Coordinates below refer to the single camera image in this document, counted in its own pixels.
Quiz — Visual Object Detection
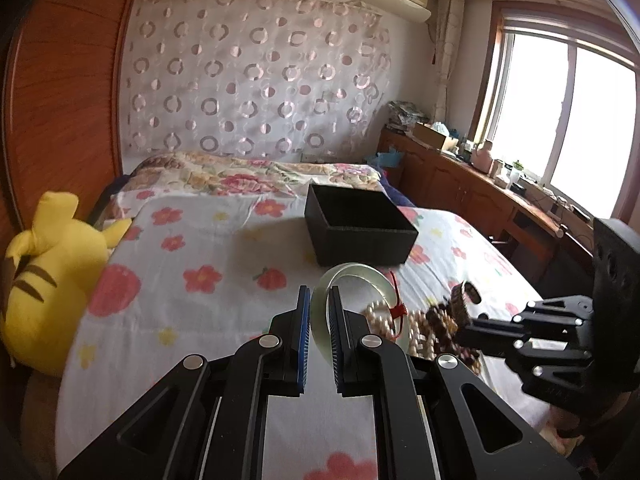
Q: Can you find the window with brown frame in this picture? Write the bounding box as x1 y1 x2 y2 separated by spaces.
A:
470 0 639 222

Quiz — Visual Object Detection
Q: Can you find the white pearl necklace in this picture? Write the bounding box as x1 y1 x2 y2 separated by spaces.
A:
361 299 442 361

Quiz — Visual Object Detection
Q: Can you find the black jewelry box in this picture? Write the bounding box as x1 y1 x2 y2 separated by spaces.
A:
305 183 419 268

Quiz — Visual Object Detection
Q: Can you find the pink circle pattern curtain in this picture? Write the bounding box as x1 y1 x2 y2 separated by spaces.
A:
119 0 392 162

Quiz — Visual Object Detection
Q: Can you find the dark blue blanket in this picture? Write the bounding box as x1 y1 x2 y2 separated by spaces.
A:
380 172 414 207

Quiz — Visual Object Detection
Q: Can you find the floral quilt at bedhead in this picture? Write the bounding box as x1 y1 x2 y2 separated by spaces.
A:
105 152 383 219

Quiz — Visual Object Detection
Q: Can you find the cardboard box on sideboard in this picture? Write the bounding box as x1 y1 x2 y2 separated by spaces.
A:
411 124 458 151

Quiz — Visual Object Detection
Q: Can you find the yellow striped plush toy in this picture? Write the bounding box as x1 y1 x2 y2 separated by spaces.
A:
1 192 132 377

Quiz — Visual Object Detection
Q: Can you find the dark brown bead bracelet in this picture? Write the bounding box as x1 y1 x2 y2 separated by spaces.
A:
424 280 484 376

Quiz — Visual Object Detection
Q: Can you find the wooden wardrobe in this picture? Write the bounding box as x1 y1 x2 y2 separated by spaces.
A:
1 0 134 226

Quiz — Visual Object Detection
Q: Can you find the pink bottle on sideboard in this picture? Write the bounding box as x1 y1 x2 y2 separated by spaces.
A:
471 140 494 174

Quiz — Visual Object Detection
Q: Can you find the long wooden sideboard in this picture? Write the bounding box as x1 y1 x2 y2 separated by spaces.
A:
378 128 593 285

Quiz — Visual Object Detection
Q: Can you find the red cord with ring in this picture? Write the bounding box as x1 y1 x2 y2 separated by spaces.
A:
388 271 407 340

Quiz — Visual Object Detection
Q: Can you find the pale green jade bangle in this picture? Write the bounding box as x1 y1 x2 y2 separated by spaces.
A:
310 262 400 364

